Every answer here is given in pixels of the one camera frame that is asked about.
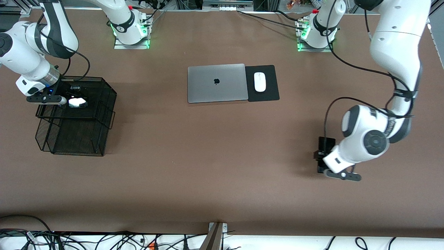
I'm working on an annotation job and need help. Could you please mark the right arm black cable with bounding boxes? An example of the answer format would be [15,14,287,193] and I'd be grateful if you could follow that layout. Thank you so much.
[36,10,91,85]

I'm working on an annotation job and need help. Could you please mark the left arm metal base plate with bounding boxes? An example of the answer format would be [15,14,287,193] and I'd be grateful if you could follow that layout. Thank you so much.
[297,38,334,53]

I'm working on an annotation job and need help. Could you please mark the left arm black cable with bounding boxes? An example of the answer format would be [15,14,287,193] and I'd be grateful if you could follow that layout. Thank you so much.
[324,0,415,139]

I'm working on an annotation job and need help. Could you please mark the long black table cable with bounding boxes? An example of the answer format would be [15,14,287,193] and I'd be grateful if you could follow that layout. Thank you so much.
[237,10,306,32]

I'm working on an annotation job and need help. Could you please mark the aluminium frame profile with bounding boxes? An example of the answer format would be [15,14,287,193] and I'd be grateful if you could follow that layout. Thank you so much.
[427,0,444,39]

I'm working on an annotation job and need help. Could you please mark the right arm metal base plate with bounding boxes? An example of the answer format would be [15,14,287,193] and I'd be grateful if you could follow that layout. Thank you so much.
[114,36,150,50]

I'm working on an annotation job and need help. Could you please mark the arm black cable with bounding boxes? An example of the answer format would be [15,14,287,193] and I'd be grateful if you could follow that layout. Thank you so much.
[36,10,91,85]
[324,0,415,139]

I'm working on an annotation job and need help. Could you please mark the white power strip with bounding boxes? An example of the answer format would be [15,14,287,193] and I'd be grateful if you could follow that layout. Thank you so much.
[203,0,254,11]

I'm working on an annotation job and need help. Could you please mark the black base cable bunch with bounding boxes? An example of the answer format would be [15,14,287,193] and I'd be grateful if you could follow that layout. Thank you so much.
[140,0,168,26]

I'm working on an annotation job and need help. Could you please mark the black slab smartphone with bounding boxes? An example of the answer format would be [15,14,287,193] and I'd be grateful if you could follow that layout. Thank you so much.
[316,136,336,174]

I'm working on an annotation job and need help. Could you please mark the aluminium camera post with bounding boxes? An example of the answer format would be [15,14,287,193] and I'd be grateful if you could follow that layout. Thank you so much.
[199,222,228,250]

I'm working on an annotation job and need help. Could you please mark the black looped floor cable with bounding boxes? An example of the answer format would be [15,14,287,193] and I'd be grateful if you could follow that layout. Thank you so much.
[0,215,53,233]

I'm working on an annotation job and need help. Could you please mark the silver closed laptop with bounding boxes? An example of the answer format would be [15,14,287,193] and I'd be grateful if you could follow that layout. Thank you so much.
[187,63,249,104]

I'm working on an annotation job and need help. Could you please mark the short black table cable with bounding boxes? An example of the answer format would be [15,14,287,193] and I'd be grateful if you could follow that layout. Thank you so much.
[274,10,302,23]

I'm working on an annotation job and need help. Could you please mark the black mouse pad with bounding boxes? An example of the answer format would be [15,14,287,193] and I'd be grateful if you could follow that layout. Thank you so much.
[245,65,280,102]

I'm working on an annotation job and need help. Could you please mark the black mesh two-tier tray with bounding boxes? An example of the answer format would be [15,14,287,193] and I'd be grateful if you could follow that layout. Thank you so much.
[35,76,117,157]

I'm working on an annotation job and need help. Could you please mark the white computer mouse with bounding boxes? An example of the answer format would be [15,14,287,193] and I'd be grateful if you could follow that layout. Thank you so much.
[254,72,267,93]

